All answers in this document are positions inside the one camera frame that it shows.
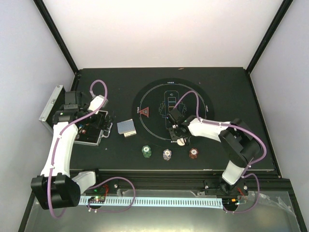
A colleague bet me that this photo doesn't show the white round blind button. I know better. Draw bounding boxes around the white round blind button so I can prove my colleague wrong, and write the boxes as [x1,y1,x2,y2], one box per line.
[177,138,186,146]

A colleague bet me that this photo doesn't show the blue poker chip stack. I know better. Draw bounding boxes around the blue poker chip stack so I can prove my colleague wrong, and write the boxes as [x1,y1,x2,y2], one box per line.
[162,149,172,160]

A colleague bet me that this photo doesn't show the red triangular dealer button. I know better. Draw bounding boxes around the red triangular dealer button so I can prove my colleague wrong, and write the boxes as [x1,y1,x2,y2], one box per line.
[139,107,149,117]

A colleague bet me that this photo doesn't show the green poker chip stack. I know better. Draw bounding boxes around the green poker chip stack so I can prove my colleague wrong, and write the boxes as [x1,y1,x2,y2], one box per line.
[141,145,152,158]

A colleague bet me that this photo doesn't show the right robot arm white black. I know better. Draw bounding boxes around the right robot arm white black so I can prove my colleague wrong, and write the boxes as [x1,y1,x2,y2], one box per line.
[166,108,267,195]

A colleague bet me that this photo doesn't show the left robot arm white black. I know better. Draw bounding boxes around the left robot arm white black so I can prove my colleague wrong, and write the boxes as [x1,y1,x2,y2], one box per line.
[31,91,108,211]

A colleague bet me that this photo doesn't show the aluminium poker chip case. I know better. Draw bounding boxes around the aluminium poker chip case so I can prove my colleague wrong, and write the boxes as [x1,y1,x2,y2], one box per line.
[39,85,111,146]

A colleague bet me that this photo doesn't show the chips inside case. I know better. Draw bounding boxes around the chips inside case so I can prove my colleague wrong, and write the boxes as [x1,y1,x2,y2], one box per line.
[75,124,89,141]

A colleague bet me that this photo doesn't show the blue playing card deck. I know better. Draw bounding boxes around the blue playing card deck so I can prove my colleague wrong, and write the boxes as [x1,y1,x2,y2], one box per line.
[117,119,135,134]

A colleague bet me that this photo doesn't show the red poker chip stack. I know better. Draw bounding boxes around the red poker chip stack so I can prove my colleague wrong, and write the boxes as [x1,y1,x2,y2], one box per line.
[189,148,198,159]

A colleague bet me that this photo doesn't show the white card box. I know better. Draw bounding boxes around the white card box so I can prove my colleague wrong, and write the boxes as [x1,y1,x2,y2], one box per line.
[124,130,137,138]

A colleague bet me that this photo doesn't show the round black poker mat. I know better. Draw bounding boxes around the round black poker mat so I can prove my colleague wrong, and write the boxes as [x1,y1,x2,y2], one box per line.
[132,78,215,149]

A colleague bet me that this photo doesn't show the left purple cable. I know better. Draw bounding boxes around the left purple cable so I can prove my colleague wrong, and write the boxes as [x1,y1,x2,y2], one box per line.
[47,79,136,219]

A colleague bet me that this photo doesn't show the purple cable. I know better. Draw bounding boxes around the purple cable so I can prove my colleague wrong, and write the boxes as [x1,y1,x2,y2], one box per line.
[172,90,268,215]
[47,79,136,219]

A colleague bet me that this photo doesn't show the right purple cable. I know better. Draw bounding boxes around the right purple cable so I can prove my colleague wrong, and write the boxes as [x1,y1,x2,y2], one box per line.
[172,90,268,215]

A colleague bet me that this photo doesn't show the white slotted cable duct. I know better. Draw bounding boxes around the white slotted cable duct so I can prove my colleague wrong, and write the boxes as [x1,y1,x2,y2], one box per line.
[79,196,223,209]

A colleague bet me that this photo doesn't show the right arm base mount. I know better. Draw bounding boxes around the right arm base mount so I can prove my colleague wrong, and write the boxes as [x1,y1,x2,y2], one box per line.
[204,178,248,211]

